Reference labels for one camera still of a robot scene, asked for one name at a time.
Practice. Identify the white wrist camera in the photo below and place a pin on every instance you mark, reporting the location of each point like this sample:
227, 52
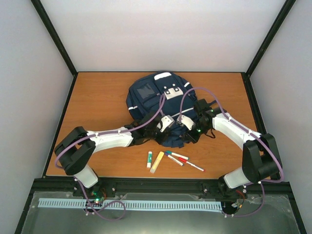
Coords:
165, 122
183, 120

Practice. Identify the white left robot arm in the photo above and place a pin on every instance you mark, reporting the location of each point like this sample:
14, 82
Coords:
75, 150

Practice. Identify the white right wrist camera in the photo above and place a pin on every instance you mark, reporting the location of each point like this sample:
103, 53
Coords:
183, 120

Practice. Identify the white green glue stick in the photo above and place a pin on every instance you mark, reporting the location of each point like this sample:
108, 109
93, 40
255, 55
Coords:
149, 159

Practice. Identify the purple-capped white marker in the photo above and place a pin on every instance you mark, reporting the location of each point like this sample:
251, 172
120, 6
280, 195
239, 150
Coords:
174, 159

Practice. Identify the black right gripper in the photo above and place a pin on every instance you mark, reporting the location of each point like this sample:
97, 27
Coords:
193, 138

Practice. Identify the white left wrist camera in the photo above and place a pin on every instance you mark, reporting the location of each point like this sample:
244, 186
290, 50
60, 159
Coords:
165, 122

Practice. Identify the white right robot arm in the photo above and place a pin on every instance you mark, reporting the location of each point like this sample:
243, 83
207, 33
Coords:
260, 155

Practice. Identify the light blue slotted cable duct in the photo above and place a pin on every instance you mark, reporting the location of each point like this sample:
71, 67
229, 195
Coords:
132, 205

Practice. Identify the navy blue backpack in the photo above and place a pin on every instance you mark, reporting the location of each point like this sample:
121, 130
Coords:
144, 96

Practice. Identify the green-capped white marker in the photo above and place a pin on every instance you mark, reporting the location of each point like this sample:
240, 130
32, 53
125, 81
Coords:
178, 155

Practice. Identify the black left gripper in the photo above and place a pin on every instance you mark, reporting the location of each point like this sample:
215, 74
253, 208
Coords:
161, 139

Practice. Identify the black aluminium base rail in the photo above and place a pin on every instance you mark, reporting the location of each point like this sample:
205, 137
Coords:
111, 187

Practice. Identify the red-capped white pen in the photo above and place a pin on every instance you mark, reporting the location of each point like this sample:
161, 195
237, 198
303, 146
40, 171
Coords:
193, 165

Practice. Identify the yellow highlighter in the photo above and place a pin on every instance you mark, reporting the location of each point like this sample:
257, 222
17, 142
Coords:
156, 162

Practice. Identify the red-capped white marker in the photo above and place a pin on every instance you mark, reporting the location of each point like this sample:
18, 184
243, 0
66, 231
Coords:
183, 160

